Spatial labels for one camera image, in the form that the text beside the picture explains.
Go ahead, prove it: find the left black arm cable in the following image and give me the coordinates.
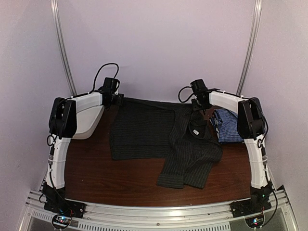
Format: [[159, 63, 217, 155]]
[[45, 63, 120, 147]]

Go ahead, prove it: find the white plastic basin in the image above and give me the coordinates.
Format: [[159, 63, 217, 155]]
[[72, 106, 104, 140]]

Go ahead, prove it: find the black pinstriped long sleeve shirt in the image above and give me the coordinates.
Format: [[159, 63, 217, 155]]
[[110, 98, 223, 189]]

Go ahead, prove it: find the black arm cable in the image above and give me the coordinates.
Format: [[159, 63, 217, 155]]
[[45, 63, 120, 147], [178, 86, 200, 103]]

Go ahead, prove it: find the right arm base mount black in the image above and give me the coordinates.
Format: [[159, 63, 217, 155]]
[[230, 187, 272, 218]]

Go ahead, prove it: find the circuit board with leds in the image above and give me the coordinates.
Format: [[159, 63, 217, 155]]
[[245, 217, 264, 229], [51, 214, 72, 229]]

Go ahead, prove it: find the left circuit board with leds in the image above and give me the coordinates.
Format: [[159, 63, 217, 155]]
[[51, 214, 72, 229]]

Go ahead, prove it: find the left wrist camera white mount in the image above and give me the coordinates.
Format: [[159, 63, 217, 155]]
[[115, 80, 120, 95]]

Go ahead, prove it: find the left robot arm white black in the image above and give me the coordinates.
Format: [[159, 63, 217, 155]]
[[47, 77, 124, 190]]

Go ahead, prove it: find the right aluminium frame post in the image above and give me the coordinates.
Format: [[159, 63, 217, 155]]
[[236, 0, 262, 96]]

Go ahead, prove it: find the aluminium frame post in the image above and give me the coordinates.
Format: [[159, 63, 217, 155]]
[[50, 0, 77, 96], [236, 0, 262, 96]]

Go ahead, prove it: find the left aluminium frame post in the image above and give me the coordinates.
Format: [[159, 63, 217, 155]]
[[50, 0, 77, 96]]

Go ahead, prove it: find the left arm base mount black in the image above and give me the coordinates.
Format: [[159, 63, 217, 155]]
[[42, 182, 85, 218]]

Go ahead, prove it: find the blue checked shirt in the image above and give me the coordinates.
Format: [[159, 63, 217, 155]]
[[208, 108, 265, 144]]

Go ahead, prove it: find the front aluminium rail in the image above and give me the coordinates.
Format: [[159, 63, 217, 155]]
[[24, 185, 299, 231]]

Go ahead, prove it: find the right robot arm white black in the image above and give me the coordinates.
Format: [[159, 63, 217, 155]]
[[190, 79, 270, 190]]

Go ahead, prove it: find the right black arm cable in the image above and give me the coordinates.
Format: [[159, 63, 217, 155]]
[[178, 86, 200, 103]]

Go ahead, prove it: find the right circuit board with leds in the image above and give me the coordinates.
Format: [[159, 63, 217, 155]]
[[245, 217, 264, 229]]

